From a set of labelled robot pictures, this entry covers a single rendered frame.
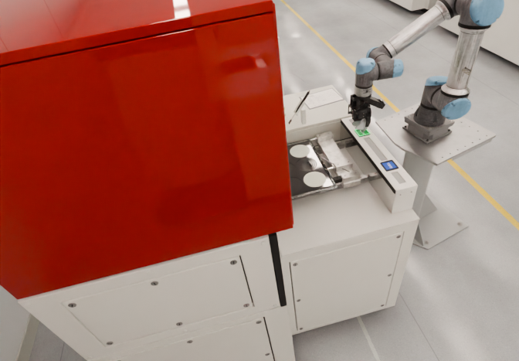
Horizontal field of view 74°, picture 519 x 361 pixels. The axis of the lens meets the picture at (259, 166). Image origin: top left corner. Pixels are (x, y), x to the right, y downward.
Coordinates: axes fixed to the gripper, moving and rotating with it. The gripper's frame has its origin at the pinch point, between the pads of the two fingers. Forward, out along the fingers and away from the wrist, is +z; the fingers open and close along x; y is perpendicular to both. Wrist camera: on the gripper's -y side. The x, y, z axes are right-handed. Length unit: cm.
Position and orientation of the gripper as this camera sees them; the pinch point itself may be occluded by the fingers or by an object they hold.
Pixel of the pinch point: (364, 129)
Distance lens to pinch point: 173.3
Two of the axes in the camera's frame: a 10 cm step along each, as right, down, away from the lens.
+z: 1.2, 7.5, 6.5
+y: -9.7, 2.4, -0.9
